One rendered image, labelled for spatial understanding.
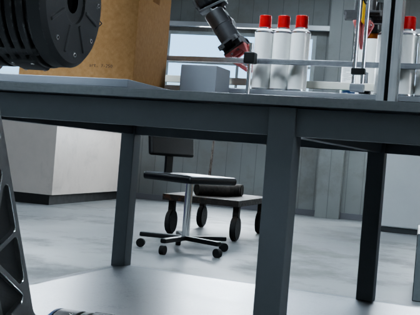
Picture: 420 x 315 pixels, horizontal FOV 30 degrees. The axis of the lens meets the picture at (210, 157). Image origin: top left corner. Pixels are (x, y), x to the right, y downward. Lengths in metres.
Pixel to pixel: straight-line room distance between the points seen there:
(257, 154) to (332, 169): 1.05
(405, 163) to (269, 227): 7.06
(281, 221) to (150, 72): 0.55
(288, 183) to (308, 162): 8.52
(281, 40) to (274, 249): 0.67
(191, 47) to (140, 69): 8.74
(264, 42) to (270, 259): 0.69
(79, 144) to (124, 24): 7.25
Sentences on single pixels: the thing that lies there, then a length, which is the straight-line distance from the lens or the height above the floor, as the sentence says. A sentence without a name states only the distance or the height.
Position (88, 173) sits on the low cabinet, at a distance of 9.41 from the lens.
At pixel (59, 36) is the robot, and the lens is 1.01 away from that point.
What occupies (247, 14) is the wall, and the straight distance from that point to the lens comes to 10.54.
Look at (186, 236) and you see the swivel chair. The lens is 5.49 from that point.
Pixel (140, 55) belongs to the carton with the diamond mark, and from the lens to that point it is 1.91.
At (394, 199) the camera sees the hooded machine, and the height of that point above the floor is 0.37.
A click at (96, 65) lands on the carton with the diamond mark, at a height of 0.88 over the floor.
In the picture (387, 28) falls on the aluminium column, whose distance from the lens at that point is 1.92.
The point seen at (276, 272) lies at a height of 0.46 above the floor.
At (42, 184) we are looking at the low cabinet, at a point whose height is 0.22.
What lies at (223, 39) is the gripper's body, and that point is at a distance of 2.18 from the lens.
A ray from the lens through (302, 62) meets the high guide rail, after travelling 2.08.
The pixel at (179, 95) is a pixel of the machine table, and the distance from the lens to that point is 1.73.
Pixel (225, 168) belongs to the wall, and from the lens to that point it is 10.41.
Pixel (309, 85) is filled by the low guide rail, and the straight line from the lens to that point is 2.15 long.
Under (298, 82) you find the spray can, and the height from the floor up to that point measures 0.90.
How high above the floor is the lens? 0.70
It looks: level
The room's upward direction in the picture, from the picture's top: 5 degrees clockwise
